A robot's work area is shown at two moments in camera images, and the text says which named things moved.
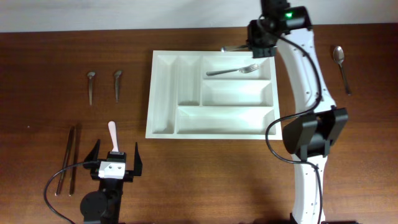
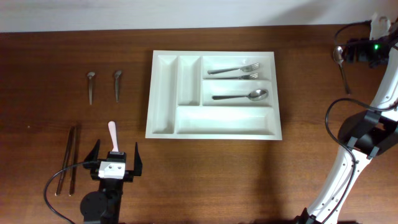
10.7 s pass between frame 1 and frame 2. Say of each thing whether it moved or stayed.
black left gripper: stayed
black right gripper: moved
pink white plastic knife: stayed
